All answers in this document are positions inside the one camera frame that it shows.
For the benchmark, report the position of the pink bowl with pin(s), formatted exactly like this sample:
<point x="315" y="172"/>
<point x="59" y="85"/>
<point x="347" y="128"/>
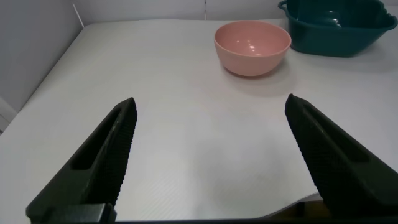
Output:
<point x="252" y="46"/>

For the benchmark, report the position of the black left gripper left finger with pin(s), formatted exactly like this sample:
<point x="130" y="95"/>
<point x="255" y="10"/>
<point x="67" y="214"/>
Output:
<point x="99" y="161"/>

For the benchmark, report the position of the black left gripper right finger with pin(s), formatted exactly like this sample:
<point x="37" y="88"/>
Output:
<point x="342" y="168"/>

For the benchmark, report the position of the teal plastic basin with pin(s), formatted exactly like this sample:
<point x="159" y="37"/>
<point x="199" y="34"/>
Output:
<point x="335" y="40"/>

